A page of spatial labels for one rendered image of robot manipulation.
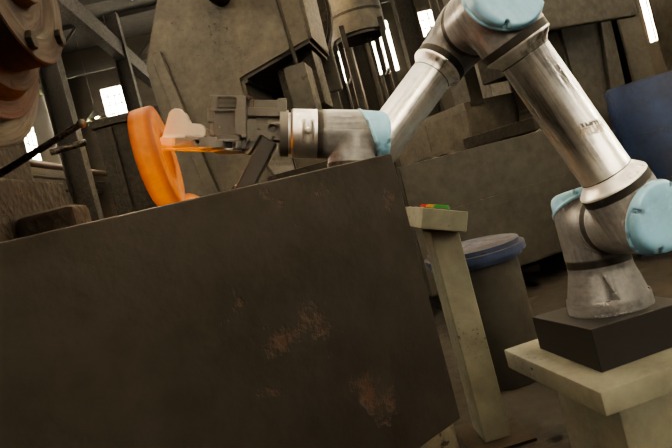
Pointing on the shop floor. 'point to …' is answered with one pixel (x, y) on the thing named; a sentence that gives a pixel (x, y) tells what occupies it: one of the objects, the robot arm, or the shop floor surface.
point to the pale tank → (354, 12)
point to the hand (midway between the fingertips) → (154, 145)
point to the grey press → (596, 19)
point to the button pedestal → (467, 332)
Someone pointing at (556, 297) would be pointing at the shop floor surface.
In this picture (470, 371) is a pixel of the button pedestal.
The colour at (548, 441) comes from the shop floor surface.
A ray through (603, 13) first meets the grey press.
